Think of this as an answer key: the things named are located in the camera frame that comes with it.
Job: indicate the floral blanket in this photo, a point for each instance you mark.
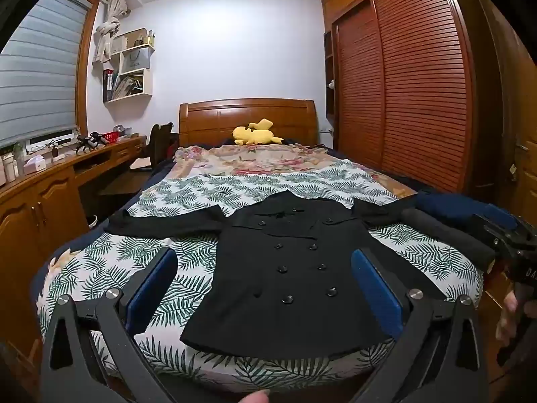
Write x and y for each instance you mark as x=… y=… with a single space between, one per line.
x=235 y=159

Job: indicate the wooden bed headboard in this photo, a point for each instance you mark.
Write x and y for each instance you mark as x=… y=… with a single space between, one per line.
x=209 y=121

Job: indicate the folded navy blue clothes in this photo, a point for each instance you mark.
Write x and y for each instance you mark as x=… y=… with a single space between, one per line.
x=453 y=208

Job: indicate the person's right hand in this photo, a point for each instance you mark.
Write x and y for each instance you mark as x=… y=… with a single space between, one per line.
x=509 y=317

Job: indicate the white tissue box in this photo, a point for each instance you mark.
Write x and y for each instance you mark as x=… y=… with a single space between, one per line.
x=35 y=164

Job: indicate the black gadget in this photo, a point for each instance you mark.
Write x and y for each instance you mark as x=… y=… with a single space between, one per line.
x=90 y=140

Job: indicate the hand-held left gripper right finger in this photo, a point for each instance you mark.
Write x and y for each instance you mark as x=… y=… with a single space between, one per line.
x=377 y=294

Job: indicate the red basket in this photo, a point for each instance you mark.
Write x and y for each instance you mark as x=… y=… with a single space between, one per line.
x=111 y=136

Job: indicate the small waste bin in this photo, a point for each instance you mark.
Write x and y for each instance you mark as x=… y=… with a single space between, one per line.
x=92 y=221

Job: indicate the wooden louvred wardrobe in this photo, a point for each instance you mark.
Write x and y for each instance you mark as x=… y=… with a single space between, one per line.
x=402 y=84

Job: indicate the leaf print bed sheet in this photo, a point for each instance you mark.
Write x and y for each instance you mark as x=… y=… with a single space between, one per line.
x=126 y=260

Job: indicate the tied beige curtain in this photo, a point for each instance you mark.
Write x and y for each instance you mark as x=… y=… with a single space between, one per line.
x=107 y=29

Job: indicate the dark desk chair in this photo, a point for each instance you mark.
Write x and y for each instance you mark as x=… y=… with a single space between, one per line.
x=157 y=142

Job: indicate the wooden desk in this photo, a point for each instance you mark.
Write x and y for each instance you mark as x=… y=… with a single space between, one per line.
x=46 y=201

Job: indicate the yellow plush toy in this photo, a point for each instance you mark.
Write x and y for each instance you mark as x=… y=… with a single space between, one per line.
x=254 y=134

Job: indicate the folded dark grey clothes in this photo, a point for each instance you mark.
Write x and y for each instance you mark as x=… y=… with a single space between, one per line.
x=453 y=235

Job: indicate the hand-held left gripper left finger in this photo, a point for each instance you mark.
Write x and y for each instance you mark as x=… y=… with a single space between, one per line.
x=153 y=285

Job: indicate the black double-breasted coat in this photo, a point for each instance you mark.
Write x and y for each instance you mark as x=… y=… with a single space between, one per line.
x=285 y=285

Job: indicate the white wall shelf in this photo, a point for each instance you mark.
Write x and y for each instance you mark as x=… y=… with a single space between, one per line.
x=130 y=67

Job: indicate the wooden door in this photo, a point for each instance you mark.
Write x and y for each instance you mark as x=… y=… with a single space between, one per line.
x=512 y=92

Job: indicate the person's left hand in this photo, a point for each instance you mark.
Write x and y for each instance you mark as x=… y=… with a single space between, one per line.
x=255 y=397

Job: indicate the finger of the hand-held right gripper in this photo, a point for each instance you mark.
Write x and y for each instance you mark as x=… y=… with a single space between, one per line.
x=501 y=217

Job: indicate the grey window blind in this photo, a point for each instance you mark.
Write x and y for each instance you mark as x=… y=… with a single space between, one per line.
x=37 y=84

